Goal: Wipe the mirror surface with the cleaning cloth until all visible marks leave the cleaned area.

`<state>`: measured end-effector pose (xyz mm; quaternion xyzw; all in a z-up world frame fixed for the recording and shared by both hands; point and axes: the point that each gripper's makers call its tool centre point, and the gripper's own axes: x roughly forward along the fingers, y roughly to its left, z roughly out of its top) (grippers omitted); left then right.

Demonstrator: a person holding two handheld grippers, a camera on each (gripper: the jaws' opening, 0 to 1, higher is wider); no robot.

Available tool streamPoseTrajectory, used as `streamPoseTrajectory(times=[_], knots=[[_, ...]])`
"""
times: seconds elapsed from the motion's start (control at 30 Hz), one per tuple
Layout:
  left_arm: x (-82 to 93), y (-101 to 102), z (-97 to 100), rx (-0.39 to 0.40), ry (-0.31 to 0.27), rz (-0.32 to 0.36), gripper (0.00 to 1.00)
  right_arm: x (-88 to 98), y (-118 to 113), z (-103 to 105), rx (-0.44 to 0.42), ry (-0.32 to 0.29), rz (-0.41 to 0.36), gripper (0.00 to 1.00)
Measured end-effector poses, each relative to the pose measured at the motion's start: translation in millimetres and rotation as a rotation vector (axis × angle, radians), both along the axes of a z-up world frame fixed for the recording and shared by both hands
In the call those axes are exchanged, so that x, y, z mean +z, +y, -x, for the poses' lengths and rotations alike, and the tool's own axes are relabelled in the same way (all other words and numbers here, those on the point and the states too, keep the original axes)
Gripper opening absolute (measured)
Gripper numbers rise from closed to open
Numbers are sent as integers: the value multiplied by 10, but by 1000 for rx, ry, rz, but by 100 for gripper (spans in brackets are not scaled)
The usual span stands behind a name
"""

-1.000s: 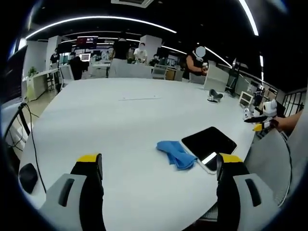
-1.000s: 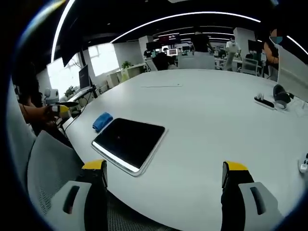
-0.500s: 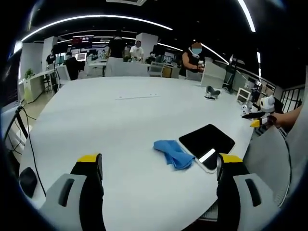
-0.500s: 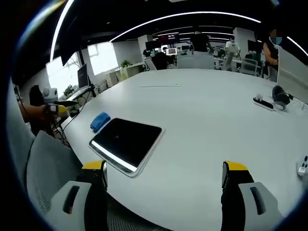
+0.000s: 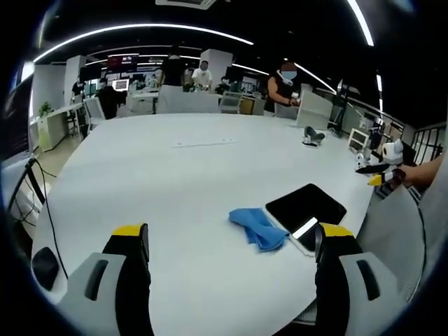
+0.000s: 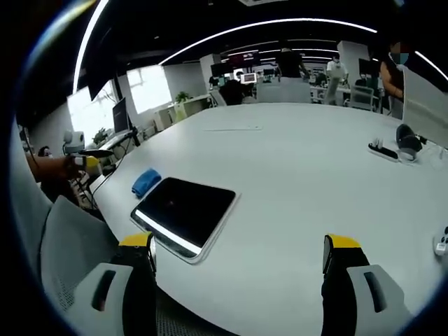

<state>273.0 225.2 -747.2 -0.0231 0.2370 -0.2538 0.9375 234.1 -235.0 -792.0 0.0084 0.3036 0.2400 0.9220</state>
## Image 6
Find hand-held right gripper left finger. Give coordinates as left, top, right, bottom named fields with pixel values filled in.
left=64, top=230, right=158, bottom=336

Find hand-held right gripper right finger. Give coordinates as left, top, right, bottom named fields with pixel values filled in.
left=321, top=233, right=416, bottom=336

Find blue cleaning cloth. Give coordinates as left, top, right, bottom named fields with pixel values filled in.
left=131, top=168, right=162, bottom=195

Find person's left hand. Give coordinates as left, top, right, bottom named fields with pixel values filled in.
left=52, top=155, right=82, bottom=180

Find grey mesh office chair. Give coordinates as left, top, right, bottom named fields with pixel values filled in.
left=9, top=122, right=122, bottom=318

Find black computer monitor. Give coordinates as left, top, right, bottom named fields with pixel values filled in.
left=111, top=97, right=141, bottom=147

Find white controller device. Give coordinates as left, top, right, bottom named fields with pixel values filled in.
left=433, top=225, right=448, bottom=258

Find white power strip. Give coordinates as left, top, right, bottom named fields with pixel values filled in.
left=367, top=137, right=400, bottom=163

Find grey headphones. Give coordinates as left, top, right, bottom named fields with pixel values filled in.
left=395, top=123, right=424, bottom=163

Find white monitor back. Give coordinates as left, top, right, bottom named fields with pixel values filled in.
left=401, top=65, right=448, bottom=148

